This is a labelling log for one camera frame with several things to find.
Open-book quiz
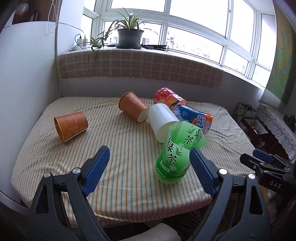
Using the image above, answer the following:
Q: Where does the green tea cup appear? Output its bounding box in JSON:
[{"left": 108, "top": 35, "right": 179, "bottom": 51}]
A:
[{"left": 154, "top": 121, "right": 207, "bottom": 184}]

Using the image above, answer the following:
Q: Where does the blue arctic ocean cup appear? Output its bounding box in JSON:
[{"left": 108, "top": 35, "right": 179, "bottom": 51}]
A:
[{"left": 173, "top": 105, "right": 213, "bottom": 134}]

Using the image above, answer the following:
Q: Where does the brown paper cup left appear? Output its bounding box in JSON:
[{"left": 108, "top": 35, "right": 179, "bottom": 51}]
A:
[{"left": 54, "top": 112, "right": 88, "bottom": 143}]

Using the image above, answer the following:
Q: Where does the brown paper cup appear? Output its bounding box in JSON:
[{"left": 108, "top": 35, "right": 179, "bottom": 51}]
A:
[
  {"left": 54, "top": 112, "right": 88, "bottom": 143},
  {"left": 118, "top": 91, "right": 149, "bottom": 123}
]

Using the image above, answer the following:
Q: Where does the white plastic cup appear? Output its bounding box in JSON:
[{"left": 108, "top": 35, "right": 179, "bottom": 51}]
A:
[{"left": 148, "top": 103, "right": 180, "bottom": 143}]

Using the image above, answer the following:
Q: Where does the brown paper cup centre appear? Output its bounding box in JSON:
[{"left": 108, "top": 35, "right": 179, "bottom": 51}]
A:
[{"left": 118, "top": 91, "right": 149, "bottom": 123}]

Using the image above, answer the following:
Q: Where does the dark box with items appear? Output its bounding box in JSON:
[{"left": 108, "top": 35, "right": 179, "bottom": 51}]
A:
[{"left": 238, "top": 118, "right": 289, "bottom": 160}]

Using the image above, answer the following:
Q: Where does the white lace cloth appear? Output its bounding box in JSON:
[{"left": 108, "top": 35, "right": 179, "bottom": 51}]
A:
[{"left": 256, "top": 103, "right": 295, "bottom": 161}]

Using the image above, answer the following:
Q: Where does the green paper bag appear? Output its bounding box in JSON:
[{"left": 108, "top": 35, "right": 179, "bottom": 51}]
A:
[{"left": 232, "top": 103, "right": 256, "bottom": 123}]

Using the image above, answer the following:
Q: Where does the striped yellow table cloth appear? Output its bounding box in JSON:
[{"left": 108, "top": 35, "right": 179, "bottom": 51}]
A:
[{"left": 10, "top": 96, "right": 256, "bottom": 227}]

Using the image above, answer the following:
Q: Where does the plaid brown sill cloth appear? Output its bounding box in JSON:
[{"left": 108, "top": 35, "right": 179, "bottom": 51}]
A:
[{"left": 58, "top": 49, "right": 223, "bottom": 88}]

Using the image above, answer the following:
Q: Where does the white cabinet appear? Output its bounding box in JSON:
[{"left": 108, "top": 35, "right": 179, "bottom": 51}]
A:
[{"left": 1, "top": 21, "right": 59, "bottom": 208}]

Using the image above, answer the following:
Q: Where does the small hanging plant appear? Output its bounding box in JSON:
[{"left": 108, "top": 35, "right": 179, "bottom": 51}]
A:
[{"left": 90, "top": 36, "right": 106, "bottom": 52}]

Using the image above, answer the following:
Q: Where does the white charger plug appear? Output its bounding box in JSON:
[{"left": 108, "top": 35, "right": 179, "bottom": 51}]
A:
[{"left": 74, "top": 34, "right": 88, "bottom": 50}]

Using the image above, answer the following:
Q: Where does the black device on sill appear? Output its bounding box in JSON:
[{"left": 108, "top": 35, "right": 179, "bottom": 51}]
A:
[{"left": 141, "top": 45, "right": 168, "bottom": 51}]

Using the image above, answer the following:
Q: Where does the dark potted spider plant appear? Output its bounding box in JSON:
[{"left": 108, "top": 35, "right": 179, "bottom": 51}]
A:
[{"left": 101, "top": 7, "right": 160, "bottom": 50}]

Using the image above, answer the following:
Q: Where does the white bead cord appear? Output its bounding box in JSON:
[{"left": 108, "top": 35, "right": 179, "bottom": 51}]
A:
[{"left": 47, "top": 0, "right": 58, "bottom": 33}]

